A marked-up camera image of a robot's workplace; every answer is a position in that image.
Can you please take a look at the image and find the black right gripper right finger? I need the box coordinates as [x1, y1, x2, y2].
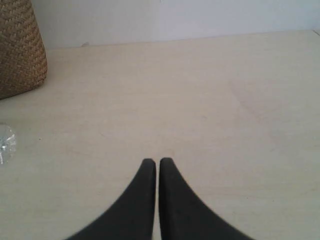
[159, 157, 251, 240]

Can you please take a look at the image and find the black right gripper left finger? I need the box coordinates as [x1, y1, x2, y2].
[69, 158, 157, 240]

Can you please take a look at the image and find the clear plastic water bottle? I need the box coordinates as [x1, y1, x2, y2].
[0, 124, 17, 165]

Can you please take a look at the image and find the brown woven wicker basket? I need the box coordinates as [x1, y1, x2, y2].
[0, 0, 48, 99]

